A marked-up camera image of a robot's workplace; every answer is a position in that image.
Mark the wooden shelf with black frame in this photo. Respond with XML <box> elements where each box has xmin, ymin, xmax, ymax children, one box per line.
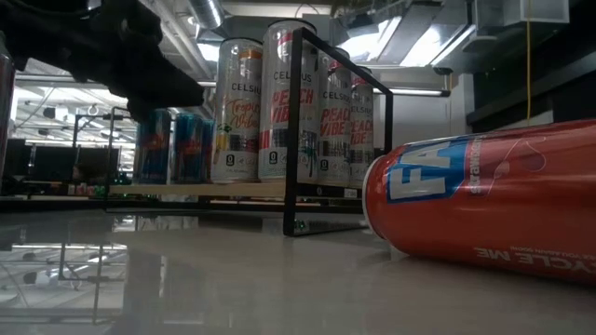
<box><xmin>105</xmin><ymin>26</ymin><xmax>395</xmax><ymax>237</ymax></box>

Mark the silver can with red print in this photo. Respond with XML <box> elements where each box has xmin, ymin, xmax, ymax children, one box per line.
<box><xmin>0</xmin><ymin>54</ymin><xmax>18</xmax><ymax>192</ymax></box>

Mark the Celsius Tropical Vibe can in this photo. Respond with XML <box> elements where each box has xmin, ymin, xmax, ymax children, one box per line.
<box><xmin>210</xmin><ymin>37</ymin><xmax>264</xmax><ymax>184</ymax></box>

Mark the blue silver Red Bull can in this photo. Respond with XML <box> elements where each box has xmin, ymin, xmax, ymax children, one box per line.
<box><xmin>133</xmin><ymin>109</ymin><xmax>173</xmax><ymax>185</ymax></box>
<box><xmin>202</xmin><ymin>118</ymin><xmax>216</xmax><ymax>183</ymax></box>
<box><xmin>169</xmin><ymin>112</ymin><xmax>206</xmax><ymax>185</ymax></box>

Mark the ceiling light panel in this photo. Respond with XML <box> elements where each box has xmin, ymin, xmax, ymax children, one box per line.
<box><xmin>339</xmin><ymin>13</ymin><xmax>467</xmax><ymax>69</ymax></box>
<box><xmin>197</xmin><ymin>42</ymin><xmax>221</xmax><ymax>64</ymax></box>

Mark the white paper sign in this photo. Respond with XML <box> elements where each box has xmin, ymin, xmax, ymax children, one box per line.
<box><xmin>517</xmin><ymin>0</ymin><xmax>570</xmax><ymax>24</ymax></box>

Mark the ceiling light tube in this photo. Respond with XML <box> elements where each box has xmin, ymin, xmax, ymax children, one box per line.
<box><xmin>374</xmin><ymin>87</ymin><xmax>452</xmax><ymax>98</ymax></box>
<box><xmin>13</xmin><ymin>75</ymin><xmax>218</xmax><ymax>89</ymax></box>

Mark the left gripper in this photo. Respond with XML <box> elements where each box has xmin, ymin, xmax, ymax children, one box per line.
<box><xmin>0</xmin><ymin>0</ymin><xmax>206</xmax><ymax>124</ymax></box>

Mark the black partition panel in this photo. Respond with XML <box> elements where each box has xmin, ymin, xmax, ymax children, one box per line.
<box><xmin>4</xmin><ymin>138</ymin><xmax>117</xmax><ymax>187</ymax></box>

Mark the round silver duct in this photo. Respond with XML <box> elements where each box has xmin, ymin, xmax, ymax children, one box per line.
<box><xmin>188</xmin><ymin>0</ymin><xmax>225</xmax><ymax>31</ymax></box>

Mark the red Fanta strawberry can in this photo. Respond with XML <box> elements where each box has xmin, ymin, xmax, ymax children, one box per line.
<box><xmin>361</xmin><ymin>118</ymin><xmax>596</xmax><ymax>286</ymax></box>

